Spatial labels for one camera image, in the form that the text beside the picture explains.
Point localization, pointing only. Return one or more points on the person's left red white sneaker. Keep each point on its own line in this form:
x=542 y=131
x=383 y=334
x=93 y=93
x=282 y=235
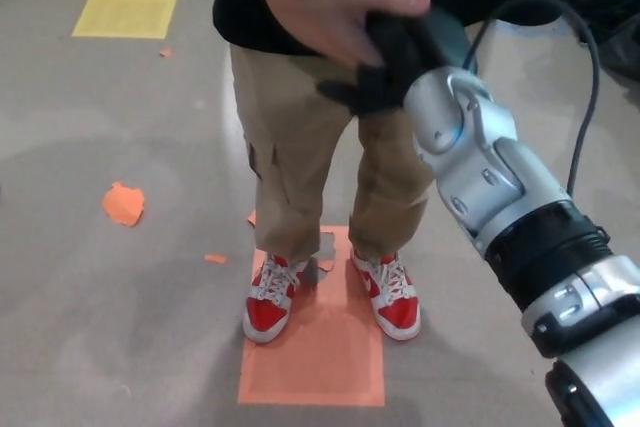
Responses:
x=397 y=312

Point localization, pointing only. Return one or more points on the robot's silver right arm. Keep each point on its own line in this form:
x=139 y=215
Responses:
x=495 y=172

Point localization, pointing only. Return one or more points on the dark grey bag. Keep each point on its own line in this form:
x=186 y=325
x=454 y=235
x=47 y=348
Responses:
x=622 y=54

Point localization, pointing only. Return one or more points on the person's right hand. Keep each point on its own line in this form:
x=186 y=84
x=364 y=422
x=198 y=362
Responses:
x=335 y=12

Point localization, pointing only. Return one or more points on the robot's black right hand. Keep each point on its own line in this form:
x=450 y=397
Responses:
x=405 y=52

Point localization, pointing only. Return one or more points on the person's red white sneaker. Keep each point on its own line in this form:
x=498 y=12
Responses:
x=397 y=312
x=265 y=314

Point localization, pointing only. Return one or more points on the large torn orange paper scrap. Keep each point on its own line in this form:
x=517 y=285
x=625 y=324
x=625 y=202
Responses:
x=124 y=203

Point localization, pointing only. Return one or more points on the tiny orange paper scrap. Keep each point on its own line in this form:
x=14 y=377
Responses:
x=252 y=219
x=165 y=53

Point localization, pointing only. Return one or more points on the khaki cargo trousers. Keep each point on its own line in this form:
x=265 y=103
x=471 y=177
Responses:
x=295 y=147

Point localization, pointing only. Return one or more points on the small flat orange paper strip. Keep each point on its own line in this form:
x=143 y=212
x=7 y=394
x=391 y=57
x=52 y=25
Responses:
x=215 y=259

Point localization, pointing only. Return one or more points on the person's right red white sneaker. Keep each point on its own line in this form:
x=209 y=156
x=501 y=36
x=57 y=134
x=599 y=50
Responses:
x=265 y=314

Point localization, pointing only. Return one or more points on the orange rectangular floor paper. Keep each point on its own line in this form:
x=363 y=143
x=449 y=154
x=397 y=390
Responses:
x=312 y=367

